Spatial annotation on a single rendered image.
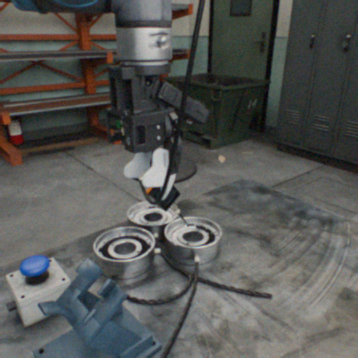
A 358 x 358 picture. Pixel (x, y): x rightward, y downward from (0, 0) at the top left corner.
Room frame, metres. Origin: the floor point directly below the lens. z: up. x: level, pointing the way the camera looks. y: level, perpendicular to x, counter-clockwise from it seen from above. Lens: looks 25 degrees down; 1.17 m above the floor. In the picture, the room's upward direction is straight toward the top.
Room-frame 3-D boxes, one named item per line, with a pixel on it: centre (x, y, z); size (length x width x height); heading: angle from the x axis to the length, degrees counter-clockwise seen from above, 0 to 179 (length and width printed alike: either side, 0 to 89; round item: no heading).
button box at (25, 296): (0.39, 0.21, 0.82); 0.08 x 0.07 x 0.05; 128
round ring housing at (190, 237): (0.53, -0.03, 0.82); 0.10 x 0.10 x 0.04
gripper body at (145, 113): (0.50, 0.05, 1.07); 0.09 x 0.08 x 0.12; 131
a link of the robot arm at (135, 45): (0.50, 0.05, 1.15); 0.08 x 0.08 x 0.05
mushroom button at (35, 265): (0.39, 0.21, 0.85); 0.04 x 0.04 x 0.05
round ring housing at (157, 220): (0.60, 0.05, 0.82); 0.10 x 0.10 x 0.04
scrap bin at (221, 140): (3.98, -0.40, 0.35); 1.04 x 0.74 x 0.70; 38
